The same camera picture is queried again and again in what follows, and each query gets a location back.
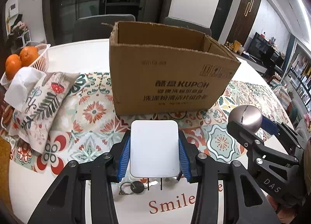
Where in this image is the silver metal egg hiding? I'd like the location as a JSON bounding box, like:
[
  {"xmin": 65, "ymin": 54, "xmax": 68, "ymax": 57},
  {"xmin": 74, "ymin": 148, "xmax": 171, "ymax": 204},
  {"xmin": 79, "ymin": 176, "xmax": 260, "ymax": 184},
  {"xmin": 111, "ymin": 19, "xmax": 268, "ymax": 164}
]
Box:
[{"xmin": 228, "ymin": 104, "xmax": 263, "ymax": 133}]

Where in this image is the white power adapter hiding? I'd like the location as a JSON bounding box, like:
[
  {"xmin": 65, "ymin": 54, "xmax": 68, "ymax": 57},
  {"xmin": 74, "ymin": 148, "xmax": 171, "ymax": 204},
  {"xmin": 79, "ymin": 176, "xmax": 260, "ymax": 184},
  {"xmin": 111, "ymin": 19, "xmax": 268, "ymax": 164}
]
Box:
[{"xmin": 128, "ymin": 120, "xmax": 181, "ymax": 190}]

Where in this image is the person's right hand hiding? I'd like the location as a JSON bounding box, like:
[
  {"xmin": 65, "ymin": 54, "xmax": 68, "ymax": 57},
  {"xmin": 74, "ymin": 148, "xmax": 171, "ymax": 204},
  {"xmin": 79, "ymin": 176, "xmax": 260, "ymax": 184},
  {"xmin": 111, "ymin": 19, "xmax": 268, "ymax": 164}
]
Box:
[{"xmin": 266, "ymin": 195, "xmax": 310, "ymax": 223}]

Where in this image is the patterned table runner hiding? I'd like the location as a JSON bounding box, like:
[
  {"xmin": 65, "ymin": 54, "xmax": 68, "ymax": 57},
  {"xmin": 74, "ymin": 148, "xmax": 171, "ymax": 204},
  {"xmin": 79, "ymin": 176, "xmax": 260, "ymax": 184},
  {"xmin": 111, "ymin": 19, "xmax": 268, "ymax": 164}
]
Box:
[{"xmin": 6, "ymin": 72, "xmax": 289, "ymax": 176}]

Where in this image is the black tv cabinet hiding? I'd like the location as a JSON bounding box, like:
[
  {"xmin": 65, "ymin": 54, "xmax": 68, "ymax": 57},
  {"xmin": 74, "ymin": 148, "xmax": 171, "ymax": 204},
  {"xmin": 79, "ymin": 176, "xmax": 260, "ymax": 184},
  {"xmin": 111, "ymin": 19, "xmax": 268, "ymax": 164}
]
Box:
[{"xmin": 247, "ymin": 32, "xmax": 284, "ymax": 74}]

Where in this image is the woven yellow placemat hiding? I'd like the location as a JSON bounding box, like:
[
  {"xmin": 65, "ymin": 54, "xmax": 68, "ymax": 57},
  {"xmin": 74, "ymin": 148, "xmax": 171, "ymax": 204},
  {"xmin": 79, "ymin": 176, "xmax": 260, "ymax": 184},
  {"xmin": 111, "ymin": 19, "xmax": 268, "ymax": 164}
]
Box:
[{"xmin": 0, "ymin": 138, "xmax": 12, "ymax": 210}]

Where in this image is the floral fabric tissue cover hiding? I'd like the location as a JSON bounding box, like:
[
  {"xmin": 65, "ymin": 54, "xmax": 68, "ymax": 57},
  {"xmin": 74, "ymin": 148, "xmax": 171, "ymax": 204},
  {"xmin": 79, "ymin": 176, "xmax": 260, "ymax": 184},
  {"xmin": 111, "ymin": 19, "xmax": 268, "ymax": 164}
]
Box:
[{"xmin": 8, "ymin": 72, "xmax": 79, "ymax": 153}]

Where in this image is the brown cardboard box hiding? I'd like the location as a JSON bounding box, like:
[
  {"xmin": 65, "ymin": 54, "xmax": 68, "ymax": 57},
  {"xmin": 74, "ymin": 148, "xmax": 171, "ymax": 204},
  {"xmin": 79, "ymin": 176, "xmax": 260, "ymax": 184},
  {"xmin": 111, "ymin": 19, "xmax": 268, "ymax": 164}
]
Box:
[{"xmin": 109, "ymin": 21, "xmax": 240, "ymax": 116}]

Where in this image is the dark wooden door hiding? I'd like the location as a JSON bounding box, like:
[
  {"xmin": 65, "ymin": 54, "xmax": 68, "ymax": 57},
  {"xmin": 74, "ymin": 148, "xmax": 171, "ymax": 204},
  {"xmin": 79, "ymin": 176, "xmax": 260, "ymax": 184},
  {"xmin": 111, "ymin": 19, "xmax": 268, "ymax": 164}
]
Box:
[{"xmin": 226, "ymin": 0, "xmax": 261, "ymax": 45}]

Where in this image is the white tissue paper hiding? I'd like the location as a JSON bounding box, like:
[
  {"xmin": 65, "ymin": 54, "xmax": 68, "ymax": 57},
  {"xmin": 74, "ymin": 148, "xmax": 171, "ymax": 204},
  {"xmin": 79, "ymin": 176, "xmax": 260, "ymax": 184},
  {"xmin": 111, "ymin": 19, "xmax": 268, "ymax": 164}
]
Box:
[{"xmin": 4, "ymin": 67, "xmax": 46, "ymax": 111}]

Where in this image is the white plastic fruit basket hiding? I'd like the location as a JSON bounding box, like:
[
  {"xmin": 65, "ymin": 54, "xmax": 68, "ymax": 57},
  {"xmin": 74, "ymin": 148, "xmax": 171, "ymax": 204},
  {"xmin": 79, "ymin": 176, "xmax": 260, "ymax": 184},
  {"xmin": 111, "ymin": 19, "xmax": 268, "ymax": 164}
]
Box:
[{"xmin": 1, "ymin": 44, "xmax": 51, "ymax": 90}]

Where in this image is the grey dining chair right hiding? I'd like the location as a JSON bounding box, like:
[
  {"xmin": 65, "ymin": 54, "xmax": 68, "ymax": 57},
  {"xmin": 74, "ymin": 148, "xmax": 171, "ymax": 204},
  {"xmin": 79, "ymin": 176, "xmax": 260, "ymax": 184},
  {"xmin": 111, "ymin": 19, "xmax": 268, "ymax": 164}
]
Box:
[{"xmin": 164, "ymin": 17, "xmax": 211, "ymax": 36}]

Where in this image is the grey dining chair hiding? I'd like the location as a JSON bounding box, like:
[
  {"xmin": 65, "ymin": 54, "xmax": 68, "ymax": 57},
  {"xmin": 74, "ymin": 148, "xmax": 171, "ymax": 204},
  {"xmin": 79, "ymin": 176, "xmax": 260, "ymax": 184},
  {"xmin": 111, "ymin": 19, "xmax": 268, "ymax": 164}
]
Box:
[
  {"xmin": 72, "ymin": 14, "xmax": 135, "ymax": 42},
  {"xmin": 164, "ymin": 17, "xmax": 211, "ymax": 36}
]

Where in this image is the orange fruit left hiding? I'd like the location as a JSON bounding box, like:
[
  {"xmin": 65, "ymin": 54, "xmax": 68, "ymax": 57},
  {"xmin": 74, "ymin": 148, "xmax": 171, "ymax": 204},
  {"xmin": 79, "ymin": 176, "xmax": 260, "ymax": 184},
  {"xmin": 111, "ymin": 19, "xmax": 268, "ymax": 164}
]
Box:
[{"xmin": 5, "ymin": 54, "xmax": 22, "ymax": 81}]

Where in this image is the orange fruit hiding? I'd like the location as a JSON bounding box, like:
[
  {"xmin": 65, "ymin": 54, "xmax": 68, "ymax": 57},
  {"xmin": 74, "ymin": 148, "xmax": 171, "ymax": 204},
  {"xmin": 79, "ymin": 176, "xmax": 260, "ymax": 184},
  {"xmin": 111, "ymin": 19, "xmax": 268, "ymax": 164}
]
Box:
[
  {"xmin": 19, "ymin": 46, "xmax": 39, "ymax": 66},
  {"xmin": 5, "ymin": 54, "xmax": 22, "ymax": 81}
]

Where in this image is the orange fruit right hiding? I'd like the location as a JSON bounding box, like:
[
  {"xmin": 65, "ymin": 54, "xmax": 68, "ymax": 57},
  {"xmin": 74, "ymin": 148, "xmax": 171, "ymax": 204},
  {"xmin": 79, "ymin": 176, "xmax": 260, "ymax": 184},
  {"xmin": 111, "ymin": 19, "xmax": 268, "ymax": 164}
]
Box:
[{"xmin": 19, "ymin": 46, "xmax": 39, "ymax": 66}]

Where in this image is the grey dining chair left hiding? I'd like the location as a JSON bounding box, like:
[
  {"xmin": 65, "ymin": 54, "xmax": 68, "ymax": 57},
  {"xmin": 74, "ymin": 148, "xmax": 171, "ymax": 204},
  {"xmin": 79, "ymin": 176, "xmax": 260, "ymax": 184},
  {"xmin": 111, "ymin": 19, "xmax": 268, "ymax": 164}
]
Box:
[{"xmin": 72, "ymin": 14, "xmax": 135, "ymax": 42}]

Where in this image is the metal key ring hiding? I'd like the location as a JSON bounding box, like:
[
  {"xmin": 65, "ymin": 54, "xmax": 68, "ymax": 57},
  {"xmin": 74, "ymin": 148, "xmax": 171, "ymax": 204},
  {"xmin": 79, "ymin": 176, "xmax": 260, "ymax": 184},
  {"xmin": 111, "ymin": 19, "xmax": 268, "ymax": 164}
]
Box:
[{"xmin": 118, "ymin": 181, "xmax": 134, "ymax": 196}]

